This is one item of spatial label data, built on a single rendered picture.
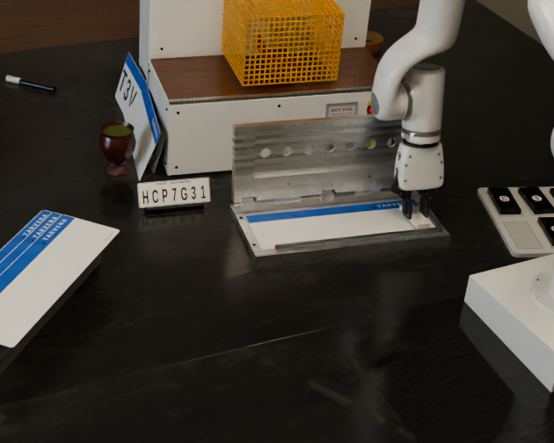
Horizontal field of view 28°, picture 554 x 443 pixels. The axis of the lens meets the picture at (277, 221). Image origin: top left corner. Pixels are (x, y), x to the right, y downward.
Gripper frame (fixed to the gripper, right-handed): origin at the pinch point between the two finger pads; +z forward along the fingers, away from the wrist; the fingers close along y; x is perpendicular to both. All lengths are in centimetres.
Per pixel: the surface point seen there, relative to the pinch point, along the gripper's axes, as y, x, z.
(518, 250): 19.0, -12.5, 6.9
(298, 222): -25.7, 4.0, 2.3
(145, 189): -56, 18, -3
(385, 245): -9.6, -6.5, 5.2
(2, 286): -90, -18, 0
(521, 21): 148, 218, 9
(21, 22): -72, 121, -20
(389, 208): -3.8, 5.8, 1.9
